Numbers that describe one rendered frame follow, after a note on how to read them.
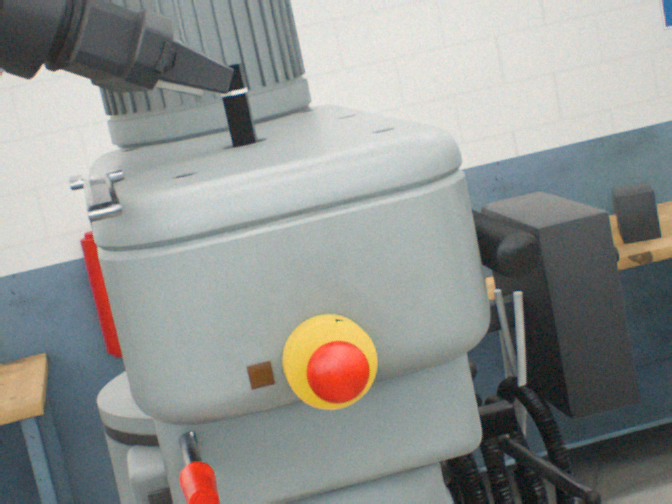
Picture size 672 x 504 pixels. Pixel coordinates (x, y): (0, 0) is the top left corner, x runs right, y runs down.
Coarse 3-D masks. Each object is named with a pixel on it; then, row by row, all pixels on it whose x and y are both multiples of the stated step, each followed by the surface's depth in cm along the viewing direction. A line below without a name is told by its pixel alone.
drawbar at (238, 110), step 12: (240, 72) 105; (240, 84) 105; (228, 96) 105; (240, 96) 105; (228, 108) 105; (240, 108) 105; (228, 120) 105; (240, 120) 105; (252, 120) 106; (240, 132) 105; (252, 132) 105; (240, 144) 105
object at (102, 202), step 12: (120, 168) 99; (72, 180) 97; (84, 180) 96; (96, 180) 93; (108, 180) 92; (84, 192) 89; (96, 192) 86; (108, 192) 85; (96, 204) 80; (108, 204) 78; (120, 204) 79; (96, 216) 77; (108, 216) 77
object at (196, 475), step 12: (192, 432) 96; (180, 444) 95; (192, 444) 93; (192, 456) 91; (192, 468) 86; (204, 468) 86; (180, 480) 87; (192, 480) 85; (204, 480) 84; (192, 492) 83; (204, 492) 83; (216, 492) 83
